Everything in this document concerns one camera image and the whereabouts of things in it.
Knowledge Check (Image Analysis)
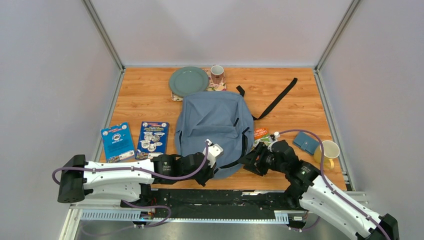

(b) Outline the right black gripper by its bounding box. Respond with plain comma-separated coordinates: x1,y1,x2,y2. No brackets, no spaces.
236,142,287,177

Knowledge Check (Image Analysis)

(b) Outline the dark blue treehouse book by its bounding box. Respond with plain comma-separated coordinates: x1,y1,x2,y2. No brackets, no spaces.
135,121,170,160

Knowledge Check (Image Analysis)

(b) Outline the blue-grey backpack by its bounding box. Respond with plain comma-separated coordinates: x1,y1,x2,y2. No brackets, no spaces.
174,78,298,179

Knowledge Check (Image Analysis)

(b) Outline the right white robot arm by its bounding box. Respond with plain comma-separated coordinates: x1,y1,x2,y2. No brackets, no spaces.
238,140,400,240

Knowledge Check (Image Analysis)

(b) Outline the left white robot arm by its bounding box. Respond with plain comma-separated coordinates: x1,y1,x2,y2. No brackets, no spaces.
52,150,220,208

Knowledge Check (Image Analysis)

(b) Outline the orange treehouse book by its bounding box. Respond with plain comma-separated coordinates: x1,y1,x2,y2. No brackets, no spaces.
248,127,273,152

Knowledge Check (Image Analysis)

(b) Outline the teal wallet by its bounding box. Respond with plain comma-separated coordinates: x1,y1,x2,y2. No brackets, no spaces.
293,131,320,155

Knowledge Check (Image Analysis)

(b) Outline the light blue treehouse book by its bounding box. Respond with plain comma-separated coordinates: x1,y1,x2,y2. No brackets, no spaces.
100,122,136,163

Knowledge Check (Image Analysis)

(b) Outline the yellow mug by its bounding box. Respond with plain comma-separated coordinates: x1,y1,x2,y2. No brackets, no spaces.
313,140,340,170

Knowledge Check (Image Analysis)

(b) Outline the floral placemat tray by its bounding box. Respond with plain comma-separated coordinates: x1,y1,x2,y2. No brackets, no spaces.
171,67,227,102

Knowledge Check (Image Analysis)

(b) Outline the green ceramic plate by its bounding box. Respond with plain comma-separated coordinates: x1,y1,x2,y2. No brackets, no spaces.
168,66,210,97

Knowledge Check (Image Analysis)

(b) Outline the pink patterned mug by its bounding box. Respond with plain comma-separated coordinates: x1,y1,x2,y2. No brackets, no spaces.
210,65,225,84

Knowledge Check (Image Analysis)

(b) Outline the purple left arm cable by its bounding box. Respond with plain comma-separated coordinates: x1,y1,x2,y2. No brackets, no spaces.
51,140,210,229

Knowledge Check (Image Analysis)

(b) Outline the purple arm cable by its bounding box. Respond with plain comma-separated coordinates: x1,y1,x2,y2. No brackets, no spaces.
51,140,210,229
278,129,393,240

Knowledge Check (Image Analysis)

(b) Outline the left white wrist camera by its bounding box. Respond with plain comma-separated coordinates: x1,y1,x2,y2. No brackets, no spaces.
202,139,224,169

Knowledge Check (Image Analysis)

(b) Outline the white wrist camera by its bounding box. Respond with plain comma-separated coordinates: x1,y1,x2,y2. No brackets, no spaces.
202,139,224,169
268,131,281,143

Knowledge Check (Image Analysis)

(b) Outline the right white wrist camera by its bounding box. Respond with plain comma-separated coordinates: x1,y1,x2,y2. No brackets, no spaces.
268,131,281,143

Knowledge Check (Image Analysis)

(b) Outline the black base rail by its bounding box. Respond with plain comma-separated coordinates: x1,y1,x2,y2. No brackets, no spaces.
120,184,308,229

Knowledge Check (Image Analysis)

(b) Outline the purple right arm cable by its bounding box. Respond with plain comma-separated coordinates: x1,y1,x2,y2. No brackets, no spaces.
278,129,393,240

